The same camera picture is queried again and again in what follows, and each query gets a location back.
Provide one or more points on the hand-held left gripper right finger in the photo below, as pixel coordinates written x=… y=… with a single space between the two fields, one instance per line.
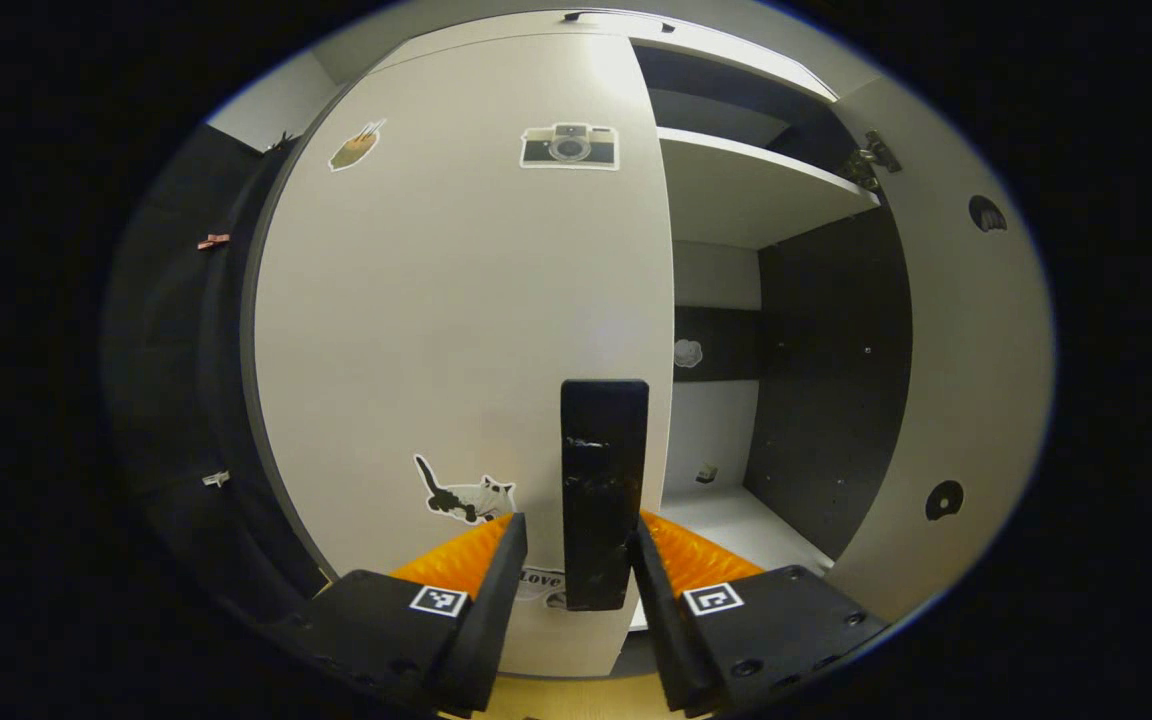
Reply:
x=661 y=620

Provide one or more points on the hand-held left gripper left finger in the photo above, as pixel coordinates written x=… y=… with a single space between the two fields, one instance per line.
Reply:
x=491 y=620

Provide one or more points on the beige double-door shoe cabinet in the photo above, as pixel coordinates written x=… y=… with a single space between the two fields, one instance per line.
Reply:
x=826 y=400

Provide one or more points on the beige door with camera sticker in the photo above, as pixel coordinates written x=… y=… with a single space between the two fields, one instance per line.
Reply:
x=436 y=300

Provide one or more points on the beige door with headphone sticker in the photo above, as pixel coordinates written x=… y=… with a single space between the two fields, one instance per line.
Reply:
x=976 y=380

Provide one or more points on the white cabinet shelf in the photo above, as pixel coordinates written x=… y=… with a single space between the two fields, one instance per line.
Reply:
x=746 y=190

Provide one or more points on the metal door hinge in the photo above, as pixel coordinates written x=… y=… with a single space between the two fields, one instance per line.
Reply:
x=871 y=160

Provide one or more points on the beige cabinet drawer front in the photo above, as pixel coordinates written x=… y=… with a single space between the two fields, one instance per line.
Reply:
x=716 y=55

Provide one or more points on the white cloth clip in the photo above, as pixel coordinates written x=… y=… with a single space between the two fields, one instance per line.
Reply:
x=216 y=479

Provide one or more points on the black backdrop cloth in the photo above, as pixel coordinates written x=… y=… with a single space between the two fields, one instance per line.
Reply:
x=166 y=380

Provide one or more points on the pink cloth clip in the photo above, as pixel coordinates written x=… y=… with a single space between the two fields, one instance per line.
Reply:
x=214 y=241

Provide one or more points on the black cloth clip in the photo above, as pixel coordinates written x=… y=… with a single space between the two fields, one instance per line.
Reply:
x=282 y=142

